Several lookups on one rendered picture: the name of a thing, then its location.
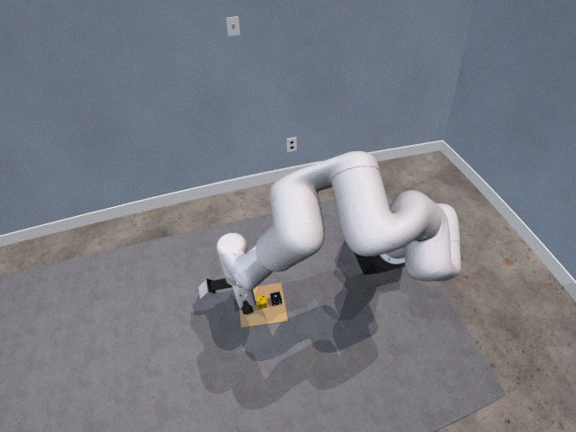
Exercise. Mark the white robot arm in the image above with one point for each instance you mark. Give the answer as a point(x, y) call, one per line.
point(369, 226)

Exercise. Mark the yellow die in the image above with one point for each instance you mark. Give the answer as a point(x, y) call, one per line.
point(261, 302)

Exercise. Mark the black die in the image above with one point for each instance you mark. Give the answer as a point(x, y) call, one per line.
point(276, 298)

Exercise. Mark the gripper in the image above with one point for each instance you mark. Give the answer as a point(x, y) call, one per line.
point(246, 297)

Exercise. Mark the tan flat mat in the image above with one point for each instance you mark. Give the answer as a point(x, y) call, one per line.
point(271, 314)

